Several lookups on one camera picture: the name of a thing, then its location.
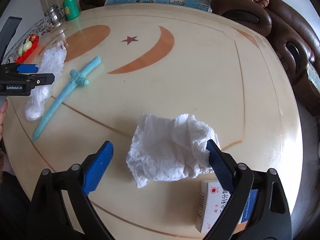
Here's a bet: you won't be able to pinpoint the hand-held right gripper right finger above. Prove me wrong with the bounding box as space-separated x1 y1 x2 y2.
205 139 293 240

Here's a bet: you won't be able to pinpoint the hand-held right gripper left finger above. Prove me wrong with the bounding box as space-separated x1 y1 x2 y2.
26 141 114 240

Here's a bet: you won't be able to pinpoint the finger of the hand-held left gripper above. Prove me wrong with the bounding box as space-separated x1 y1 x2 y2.
15 73 55 86
0 64 38 74

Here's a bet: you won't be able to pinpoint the clear plastic bag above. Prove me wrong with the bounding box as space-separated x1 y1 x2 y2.
24 41 67 120

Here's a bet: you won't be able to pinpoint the white tissue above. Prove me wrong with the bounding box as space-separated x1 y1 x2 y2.
126 113 221 189

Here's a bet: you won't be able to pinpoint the person's left hand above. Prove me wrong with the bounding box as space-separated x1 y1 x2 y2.
0 99 8 142

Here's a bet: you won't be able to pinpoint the red tray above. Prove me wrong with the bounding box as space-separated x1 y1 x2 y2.
15 34 40 63

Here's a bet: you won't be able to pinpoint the teal toy sword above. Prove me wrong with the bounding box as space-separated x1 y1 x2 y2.
32 56 102 142

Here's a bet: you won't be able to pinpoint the white and blue medicine box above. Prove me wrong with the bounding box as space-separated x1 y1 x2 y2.
195 179 259 233

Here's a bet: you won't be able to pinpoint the black and white patterned cover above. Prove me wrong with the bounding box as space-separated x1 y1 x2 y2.
5 19 50 63

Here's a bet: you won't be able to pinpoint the glass teapot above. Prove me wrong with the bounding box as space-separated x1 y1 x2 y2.
44 4 66 29

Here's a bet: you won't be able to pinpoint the green drinking bottle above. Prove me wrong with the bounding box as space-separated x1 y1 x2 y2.
61 0 80 21

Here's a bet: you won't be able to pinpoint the person's dark pants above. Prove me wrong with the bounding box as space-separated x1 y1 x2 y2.
0 170 33 240

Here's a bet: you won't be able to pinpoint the blue armchair seat cover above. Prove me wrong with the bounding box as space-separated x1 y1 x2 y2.
306 62 320 91

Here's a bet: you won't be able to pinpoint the brown leather armchair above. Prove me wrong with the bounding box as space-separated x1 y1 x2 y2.
260 0 320 116

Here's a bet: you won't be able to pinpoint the brown leather sofa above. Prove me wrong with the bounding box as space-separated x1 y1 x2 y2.
79 0 272 38

